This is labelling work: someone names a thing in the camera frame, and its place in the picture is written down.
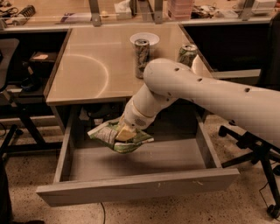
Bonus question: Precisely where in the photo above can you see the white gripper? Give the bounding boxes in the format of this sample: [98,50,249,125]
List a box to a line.
[115,98,155,142]

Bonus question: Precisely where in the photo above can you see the green jalapeno chip bag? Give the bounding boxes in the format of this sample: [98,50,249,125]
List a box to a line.
[87,119,154,154]

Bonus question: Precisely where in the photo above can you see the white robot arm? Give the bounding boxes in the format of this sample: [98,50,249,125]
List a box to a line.
[116,59,280,147]

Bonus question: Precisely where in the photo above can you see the open grey top drawer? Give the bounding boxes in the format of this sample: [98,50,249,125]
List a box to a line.
[37,101,239,207]

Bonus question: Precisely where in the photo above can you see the tall slim drink can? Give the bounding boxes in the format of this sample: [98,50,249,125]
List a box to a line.
[134,38,150,79]

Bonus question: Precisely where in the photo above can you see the white bowl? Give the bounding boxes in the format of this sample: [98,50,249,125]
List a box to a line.
[129,32,160,46]

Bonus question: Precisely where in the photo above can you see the black box under desk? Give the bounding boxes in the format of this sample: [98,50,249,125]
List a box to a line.
[29,52,58,78]

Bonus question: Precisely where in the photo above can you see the white tissue box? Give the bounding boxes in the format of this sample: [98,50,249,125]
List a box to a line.
[114,0,132,20]

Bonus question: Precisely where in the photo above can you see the pink stacked containers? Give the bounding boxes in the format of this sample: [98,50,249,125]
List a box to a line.
[167,0,194,21]

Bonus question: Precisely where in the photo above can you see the grey office chair left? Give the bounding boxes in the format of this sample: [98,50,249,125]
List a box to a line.
[0,38,25,158]

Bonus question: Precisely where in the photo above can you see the black office chair right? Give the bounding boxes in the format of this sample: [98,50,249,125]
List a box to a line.
[218,12,280,219]

